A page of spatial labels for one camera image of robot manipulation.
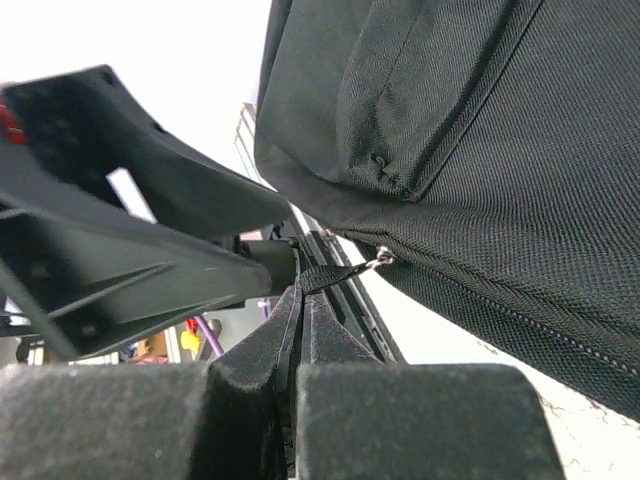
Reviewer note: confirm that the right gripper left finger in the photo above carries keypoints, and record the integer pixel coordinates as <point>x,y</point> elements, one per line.
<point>199,420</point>

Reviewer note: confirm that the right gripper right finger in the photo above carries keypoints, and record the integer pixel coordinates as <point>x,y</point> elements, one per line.
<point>358,418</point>

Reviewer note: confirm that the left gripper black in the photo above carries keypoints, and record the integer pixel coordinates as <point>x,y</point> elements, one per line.
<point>112,229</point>

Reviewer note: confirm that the black student backpack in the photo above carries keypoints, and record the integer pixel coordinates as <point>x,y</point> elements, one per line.
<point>492,147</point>

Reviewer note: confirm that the aluminium table edge rail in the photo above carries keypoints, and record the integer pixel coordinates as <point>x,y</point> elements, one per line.
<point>244,140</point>

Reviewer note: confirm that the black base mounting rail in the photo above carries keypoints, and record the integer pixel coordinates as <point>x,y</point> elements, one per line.
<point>351,303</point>

